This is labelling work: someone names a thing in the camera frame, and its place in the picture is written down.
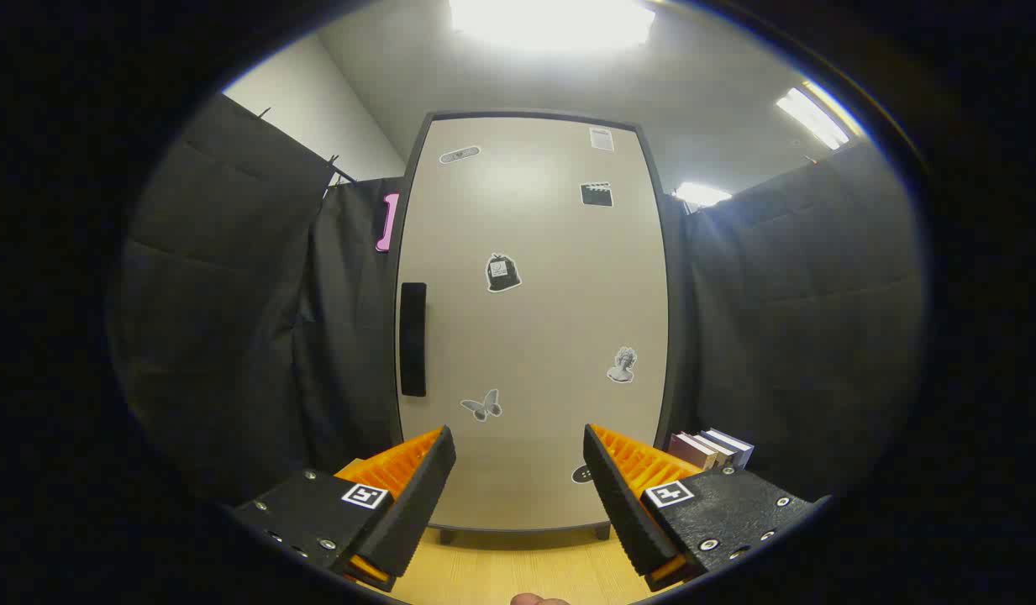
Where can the white spine book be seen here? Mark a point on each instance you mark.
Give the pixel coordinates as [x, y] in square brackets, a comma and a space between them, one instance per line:
[719, 448]

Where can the dark grey cabinet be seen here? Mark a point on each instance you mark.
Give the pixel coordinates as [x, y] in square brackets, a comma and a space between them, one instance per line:
[677, 353]

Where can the black backdrop cloth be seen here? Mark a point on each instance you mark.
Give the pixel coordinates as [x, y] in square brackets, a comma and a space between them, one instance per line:
[232, 294]

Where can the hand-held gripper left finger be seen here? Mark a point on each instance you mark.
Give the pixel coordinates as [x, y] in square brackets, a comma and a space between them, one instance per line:
[421, 496]

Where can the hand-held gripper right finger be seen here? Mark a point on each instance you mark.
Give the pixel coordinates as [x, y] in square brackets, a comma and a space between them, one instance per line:
[623, 504]

